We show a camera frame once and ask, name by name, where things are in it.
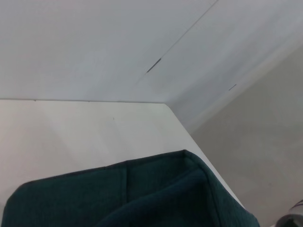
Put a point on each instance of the dark teal fabric bag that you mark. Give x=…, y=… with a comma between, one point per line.
x=94, y=201

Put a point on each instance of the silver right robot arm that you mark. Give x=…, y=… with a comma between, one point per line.
x=293, y=220

